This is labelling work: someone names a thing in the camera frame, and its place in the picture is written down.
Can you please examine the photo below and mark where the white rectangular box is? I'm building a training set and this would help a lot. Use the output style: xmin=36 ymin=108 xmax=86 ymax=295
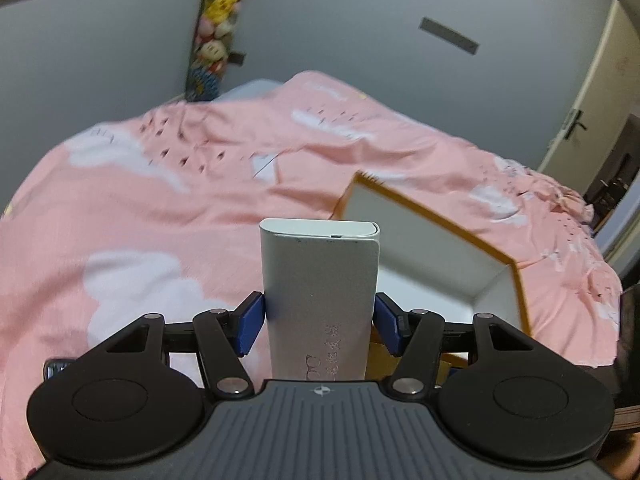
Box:
xmin=259 ymin=218 xmax=380 ymax=382

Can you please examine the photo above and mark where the cream bedroom door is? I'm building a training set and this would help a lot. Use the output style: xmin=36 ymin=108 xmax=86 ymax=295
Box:
xmin=538 ymin=0 xmax=640 ymax=194

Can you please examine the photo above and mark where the orange cardboard storage box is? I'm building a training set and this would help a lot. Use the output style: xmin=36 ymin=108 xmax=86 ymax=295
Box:
xmin=328 ymin=170 xmax=533 ymax=376

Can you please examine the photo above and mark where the pink cloud-print bedsheet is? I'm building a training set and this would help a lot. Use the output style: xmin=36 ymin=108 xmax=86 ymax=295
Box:
xmin=1 ymin=72 xmax=622 ymax=479

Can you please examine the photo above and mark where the hanging plush toy organizer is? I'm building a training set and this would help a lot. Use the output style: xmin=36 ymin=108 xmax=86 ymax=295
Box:
xmin=184 ymin=0 xmax=244 ymax=102

